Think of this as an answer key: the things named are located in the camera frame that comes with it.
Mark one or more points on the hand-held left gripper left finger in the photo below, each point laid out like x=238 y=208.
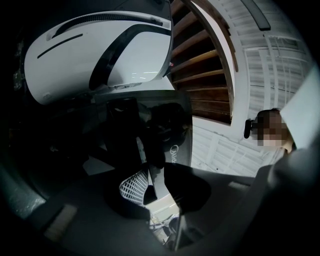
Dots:
x=132 y=188

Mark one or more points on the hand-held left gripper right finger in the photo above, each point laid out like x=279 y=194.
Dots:
x=187 y=190

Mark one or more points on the dark glossy detergent drawer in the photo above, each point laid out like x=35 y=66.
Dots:
x=180 y=117

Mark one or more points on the person's grey sleeve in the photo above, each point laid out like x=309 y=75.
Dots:
x=287 y=190

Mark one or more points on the person's head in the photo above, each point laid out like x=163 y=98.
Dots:
x=271 y=130

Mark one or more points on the brown wooden staircase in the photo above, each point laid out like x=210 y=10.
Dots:
x=202 y=82

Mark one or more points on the black bar fixture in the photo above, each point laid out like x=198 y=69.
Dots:
x=260 y=17

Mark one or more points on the black head-worn camera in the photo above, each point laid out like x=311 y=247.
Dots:
x=248 y=128

